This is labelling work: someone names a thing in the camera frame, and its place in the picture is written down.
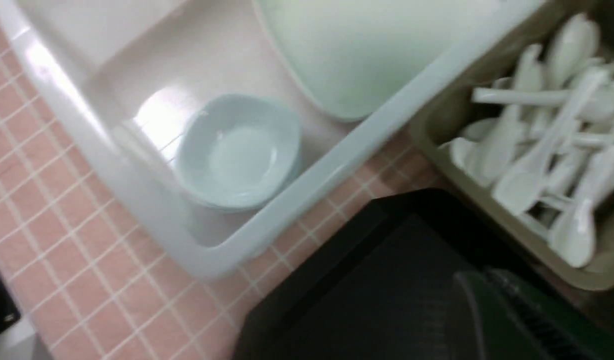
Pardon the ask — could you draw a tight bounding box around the black serving tray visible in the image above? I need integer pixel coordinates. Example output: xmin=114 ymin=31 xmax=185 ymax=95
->
xmin=232 ymin=189 xmax=614 ymax=360

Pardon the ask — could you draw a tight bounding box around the white bowl in tub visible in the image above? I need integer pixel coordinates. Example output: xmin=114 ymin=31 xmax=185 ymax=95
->
xmin=172 ymin=93 xmax=303 ymax=212

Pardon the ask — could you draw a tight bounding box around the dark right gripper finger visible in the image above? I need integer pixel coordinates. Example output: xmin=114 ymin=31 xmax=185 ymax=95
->
xmin=447 ymin=269 xmax=614 ymax=360

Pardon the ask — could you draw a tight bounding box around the white spoon upright centre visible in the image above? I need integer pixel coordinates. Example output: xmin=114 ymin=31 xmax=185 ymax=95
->
xmin=492 ymin=67 xmax=611 ymax=215

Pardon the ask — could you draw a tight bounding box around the pink checkered tablecloth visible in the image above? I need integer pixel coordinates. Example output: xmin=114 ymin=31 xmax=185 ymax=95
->
xmin=0 ymin=23 xmax=441 ymax=360

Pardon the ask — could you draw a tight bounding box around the olive green plastic bin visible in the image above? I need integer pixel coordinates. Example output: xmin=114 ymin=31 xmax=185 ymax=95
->
xmin=409 ymin=0 xmax=614 ymax=292

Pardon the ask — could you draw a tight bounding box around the large white plastic tub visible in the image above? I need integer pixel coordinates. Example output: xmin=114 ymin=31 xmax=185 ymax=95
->
xmin=0 ymin=0 xmax=548 ymax=279

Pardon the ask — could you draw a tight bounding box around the white square plate in tub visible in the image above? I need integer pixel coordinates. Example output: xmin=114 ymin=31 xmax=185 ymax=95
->
xmin=252 ymin=0 xmax=503 ymax=122

